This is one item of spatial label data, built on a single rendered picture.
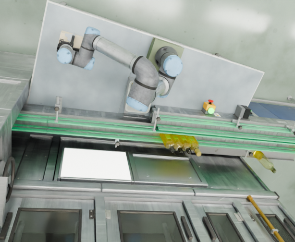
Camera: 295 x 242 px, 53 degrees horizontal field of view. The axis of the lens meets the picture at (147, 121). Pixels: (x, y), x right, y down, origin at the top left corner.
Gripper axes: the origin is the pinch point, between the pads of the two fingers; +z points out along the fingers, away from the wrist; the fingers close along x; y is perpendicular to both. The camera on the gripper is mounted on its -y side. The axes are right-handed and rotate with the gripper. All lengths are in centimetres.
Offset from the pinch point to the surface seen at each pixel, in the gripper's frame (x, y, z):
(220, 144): 37, -120, -11
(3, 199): 55, 12, -82
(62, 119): 46.1, -5.1, -10.9
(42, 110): 45.9, 8.6, -3.8
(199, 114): 21, -97, -5
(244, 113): 12, -133, -2
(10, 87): 33.2, 28.5, -10.0
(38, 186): 64, -1, -59
